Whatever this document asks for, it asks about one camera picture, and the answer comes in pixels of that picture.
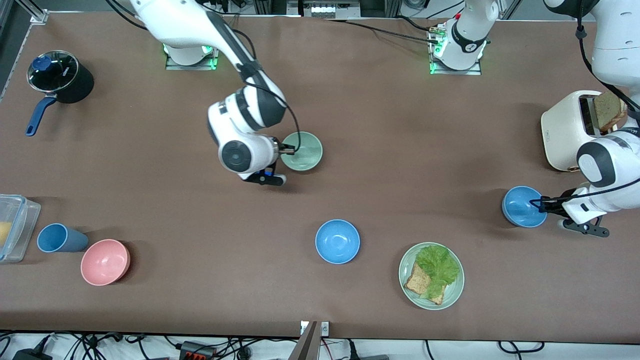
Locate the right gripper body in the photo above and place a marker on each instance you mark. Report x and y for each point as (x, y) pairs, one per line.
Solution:
(279, 148)

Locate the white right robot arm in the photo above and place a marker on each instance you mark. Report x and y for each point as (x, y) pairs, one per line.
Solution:
(200, 20)

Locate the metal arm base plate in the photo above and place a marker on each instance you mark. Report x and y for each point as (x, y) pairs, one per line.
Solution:
(455, 72)
(190, 67)

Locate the white toaster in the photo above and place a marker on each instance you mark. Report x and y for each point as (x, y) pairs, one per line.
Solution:
(562, 135)

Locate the pink bowl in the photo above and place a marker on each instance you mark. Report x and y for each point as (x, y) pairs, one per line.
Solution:
(104, 262)

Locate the aluminium frame profile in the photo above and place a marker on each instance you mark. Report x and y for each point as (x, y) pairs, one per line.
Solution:
(39, 16)

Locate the glass lid blue knob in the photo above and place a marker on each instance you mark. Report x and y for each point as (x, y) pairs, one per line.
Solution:
(52, 71)

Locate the grey socket strip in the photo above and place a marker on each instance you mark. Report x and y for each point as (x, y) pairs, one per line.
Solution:
(325, 9)

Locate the blue bowl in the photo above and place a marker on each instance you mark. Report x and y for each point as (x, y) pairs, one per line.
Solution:
(337, 241)
(517, 207)

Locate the green lettuce leaf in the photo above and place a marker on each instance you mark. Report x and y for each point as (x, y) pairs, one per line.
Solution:
(437, 265)

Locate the brown toast slice on plate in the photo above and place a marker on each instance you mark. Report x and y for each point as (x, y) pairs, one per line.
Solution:
(416, 282)

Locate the black power adapter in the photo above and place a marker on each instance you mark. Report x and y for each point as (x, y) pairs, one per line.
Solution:
(30, 356)

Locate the white bracket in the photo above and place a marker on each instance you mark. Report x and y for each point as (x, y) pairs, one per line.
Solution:
(325, 328)

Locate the clear plastic container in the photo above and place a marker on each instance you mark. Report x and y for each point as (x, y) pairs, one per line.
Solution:
(20, 220)

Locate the grey pole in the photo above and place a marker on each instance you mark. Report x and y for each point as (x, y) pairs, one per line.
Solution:
(306, 345)

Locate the pale green plate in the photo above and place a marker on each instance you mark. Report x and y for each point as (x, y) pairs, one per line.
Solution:
(452, 292)

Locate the brown bread slice in toaster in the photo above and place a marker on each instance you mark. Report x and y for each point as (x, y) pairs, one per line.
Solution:
(607, 110)

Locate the pale green bowl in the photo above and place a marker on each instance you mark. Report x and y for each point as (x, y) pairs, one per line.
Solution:
(305, 152)

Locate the blue cup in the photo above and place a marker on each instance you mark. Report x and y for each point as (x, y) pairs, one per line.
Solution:
(60, 239)

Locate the yellow food piece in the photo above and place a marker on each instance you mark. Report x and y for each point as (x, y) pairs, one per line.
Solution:
(4, 232)

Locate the black power strip red switches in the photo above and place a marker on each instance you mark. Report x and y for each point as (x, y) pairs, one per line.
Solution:
(195, 352)

